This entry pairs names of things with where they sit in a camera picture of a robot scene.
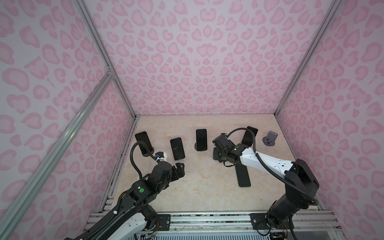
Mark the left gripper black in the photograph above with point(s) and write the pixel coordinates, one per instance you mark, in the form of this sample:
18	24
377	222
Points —
176	175

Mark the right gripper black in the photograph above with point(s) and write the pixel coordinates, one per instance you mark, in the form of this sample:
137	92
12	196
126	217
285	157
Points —
214	156

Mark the grey phone stand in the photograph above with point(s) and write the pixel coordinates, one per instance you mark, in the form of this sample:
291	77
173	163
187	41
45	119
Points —
270	139

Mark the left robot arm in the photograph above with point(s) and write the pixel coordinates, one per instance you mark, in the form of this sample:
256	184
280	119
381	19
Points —
133	212

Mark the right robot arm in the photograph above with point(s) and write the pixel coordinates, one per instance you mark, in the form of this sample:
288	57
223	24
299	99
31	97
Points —
301	185

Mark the far right black phone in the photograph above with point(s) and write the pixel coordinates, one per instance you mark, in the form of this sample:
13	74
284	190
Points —
247	138

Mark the black phone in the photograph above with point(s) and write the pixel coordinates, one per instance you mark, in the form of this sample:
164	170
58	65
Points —
201	139
177	149
247	138
143	137

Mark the centre back black phone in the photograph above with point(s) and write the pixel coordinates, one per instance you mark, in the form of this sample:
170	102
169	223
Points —
201	139

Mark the far left grey stand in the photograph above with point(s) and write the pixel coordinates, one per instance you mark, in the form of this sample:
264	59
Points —
145	153

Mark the far left black phone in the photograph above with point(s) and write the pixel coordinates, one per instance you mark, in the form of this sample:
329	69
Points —
143	137

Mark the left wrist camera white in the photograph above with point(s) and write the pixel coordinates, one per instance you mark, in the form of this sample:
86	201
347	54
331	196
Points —
161	157

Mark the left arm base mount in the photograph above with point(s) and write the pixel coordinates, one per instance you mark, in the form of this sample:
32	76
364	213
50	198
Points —
158	223

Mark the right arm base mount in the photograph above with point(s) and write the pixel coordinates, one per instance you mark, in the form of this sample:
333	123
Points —
259	222

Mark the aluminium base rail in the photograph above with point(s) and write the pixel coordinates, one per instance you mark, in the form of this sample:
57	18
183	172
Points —
236	225

